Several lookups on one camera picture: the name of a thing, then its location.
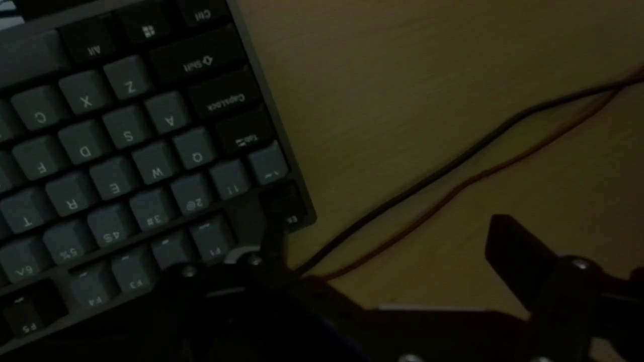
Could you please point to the grey keyboard with dark keys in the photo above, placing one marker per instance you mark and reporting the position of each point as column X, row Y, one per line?
column 121, row 147

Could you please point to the black purple gripper left finger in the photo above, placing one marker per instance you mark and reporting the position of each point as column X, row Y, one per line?
column 268, row 314

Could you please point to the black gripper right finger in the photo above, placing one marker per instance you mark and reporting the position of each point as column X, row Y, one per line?
column 571, row 308

